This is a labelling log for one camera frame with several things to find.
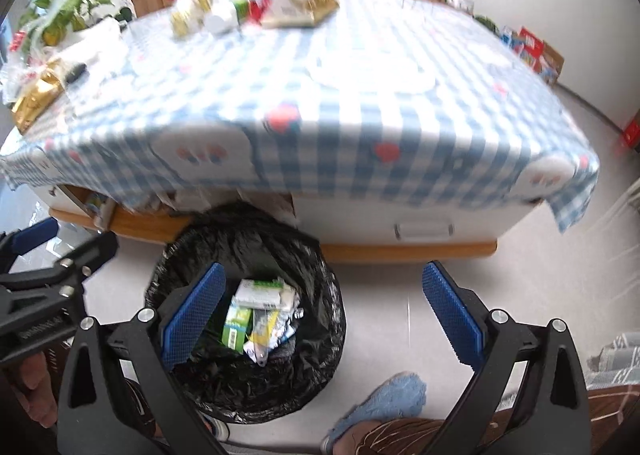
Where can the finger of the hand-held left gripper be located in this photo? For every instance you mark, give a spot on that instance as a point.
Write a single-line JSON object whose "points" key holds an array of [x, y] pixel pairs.
{"points": [[87, 255], [35, 237]]}

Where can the potted pothos plant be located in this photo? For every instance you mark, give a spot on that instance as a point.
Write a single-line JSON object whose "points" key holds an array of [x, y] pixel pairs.
{"points": [[60, 5]]}

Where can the clear bag of yellow packets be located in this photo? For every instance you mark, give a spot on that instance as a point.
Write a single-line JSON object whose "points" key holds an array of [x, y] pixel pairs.
{"points": [[192, 2]]}

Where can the small green floor plant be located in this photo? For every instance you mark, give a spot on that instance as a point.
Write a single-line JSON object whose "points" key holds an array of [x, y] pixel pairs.
{"points": [[487, 24]]}

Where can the green can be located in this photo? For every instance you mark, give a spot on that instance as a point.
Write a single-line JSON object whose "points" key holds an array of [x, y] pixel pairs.
{"points": [[242, 7]]}

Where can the red carton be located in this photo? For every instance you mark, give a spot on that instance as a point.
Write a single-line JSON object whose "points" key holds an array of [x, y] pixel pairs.
{"points": [[532, 47]]}

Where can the white plastic bag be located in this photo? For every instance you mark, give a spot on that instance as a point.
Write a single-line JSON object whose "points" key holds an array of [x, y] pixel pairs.
{"points": [[97, 47]]}

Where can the yellow snack packet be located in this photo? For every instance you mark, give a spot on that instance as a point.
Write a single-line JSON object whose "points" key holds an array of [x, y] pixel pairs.
{"points": [[267, 332]]}

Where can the clear bag with red print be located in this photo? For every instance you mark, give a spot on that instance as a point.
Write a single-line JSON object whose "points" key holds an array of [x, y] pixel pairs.
{"points": [[22, 60]]}

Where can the white plastic bottle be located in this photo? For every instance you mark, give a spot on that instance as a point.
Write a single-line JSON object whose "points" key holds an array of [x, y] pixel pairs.
{"points": [[220, 19]]}

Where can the red plastic wrapper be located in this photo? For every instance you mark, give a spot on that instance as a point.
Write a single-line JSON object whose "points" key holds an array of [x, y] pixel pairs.
{"points": [[257, 10]]}

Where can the white table with wooden base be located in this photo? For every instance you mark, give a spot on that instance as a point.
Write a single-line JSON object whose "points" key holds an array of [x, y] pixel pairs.
{"points": [[360, 230]]}

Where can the person's left hand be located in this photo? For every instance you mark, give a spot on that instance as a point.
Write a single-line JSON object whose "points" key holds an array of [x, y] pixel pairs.
{"points": [[35, 395]]}

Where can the grey patterned cloth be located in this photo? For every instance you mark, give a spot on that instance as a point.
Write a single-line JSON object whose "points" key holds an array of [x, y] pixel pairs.
{"points": [[615, 357]]}

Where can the white green medicine box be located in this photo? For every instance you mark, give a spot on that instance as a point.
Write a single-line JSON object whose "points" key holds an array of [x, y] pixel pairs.
{"points": [[260, 292]]}

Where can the white plastic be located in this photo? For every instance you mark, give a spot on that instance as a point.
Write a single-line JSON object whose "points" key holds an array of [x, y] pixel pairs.
{"points": [[289, 299]]}

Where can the small red floor object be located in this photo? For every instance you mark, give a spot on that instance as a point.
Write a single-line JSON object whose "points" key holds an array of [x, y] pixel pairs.
{"points": [[631, 132]]}

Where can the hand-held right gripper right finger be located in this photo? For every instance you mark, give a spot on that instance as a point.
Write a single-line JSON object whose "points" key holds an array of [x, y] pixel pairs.
{"points": [[452, 320]]}

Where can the green white small box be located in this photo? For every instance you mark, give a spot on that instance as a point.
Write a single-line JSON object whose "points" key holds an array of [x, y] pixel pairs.
{"points": [[237, 327]]}

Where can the blue white carton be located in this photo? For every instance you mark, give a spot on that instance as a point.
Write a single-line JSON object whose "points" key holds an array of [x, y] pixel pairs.
{"points": [[510, 37]]}

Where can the small gold foil bag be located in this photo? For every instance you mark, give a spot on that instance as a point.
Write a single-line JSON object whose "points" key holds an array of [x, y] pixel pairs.
{"points": [[37, 95]]}

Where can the bin with black bag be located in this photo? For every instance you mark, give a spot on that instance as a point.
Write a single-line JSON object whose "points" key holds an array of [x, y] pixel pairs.
{"points": [[300, 375]]}

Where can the small black object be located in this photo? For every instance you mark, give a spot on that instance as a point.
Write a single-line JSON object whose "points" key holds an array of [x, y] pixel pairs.
{"points": [[75, 71]]}

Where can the blue checkered cartoon tablecloth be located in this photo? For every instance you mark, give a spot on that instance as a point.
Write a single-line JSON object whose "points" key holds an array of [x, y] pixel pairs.
{"points": [[350, 135]]}

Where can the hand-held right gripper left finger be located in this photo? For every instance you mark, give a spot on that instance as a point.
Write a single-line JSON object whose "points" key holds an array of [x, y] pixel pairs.
{"points": [[192, 315]]}

